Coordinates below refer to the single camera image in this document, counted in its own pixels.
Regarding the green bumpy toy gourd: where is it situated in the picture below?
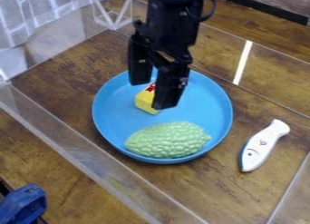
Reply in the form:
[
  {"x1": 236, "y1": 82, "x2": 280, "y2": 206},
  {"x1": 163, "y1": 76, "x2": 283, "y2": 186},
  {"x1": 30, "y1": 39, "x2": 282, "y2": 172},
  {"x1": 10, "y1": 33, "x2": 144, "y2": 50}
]
[{"x1": 124, "y1": 122, "x2": 212, "y2": 159}]

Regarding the clear acrylic enclosure wall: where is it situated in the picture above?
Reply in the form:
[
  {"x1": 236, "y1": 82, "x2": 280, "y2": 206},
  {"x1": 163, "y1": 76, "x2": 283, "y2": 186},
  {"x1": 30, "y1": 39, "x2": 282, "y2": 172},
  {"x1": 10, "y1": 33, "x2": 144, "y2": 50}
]
[{"x1": 0, "y1": 0, "x2": 310, "y2": 224}]

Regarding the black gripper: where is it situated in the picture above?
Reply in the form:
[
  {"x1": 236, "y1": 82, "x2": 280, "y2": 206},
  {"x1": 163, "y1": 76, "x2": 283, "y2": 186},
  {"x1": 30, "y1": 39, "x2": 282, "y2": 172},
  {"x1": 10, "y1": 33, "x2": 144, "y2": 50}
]
[{"x1": 127, "y1": 0, "x2": 216, "y2": 110}]

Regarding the blue round plate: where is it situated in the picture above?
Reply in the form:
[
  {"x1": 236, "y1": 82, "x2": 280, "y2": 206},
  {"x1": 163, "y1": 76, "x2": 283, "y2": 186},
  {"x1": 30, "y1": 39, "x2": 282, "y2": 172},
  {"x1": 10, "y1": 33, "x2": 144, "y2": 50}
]
[{"x1": 92, "y1": 71, "x2": 232, "y2": 164}]

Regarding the blue clamp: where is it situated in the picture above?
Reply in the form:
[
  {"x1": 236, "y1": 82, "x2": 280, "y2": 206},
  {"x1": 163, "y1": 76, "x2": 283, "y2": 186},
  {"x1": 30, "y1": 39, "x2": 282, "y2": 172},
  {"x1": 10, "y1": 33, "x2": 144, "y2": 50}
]
[{"x1": 0, "y1": 183, "x2": 46, "y2": 224}]

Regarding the yellow toy butter block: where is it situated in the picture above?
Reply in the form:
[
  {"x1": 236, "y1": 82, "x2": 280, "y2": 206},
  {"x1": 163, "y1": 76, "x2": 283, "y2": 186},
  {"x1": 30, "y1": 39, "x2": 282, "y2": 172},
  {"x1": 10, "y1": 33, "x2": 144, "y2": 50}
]
[{"x1": 135, "y1": 83, "x2": 159, "y2": 115}]

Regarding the white blue toy fish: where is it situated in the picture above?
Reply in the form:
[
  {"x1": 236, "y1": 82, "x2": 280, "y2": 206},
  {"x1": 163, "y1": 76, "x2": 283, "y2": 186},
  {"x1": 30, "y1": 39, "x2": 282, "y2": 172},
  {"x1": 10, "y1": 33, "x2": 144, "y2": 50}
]
[{"x1": 239, "y1": 119, "x2": 291, "y2": 172}]

